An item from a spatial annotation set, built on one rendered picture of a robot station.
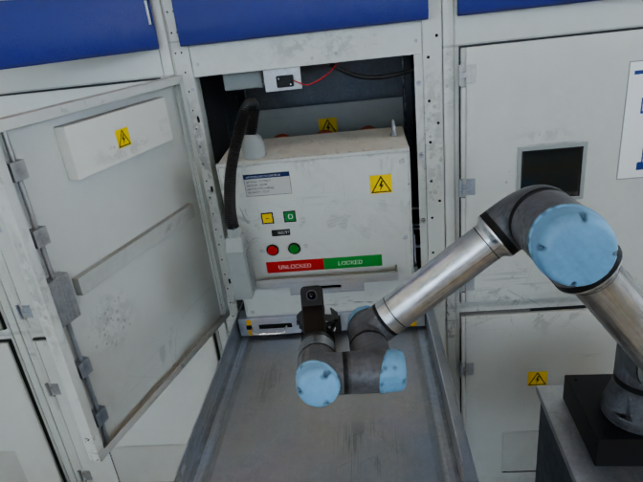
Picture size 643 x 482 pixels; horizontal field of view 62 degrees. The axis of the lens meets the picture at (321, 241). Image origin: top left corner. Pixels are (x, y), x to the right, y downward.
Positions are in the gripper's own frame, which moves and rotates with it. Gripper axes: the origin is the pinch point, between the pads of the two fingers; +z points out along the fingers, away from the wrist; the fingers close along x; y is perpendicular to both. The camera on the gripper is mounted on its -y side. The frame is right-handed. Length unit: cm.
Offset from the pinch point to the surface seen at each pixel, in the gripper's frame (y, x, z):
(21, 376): 40, -104, 51
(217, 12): -68, -22, 26
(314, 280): 1.2, -1.0, 21.4
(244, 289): 0.7, -19.2, 15.2
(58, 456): 78, -101, 58
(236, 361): 23.1, -23.6, 19.0
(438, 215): -13, 35, 33
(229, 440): 28.0, -21.4, -10.1
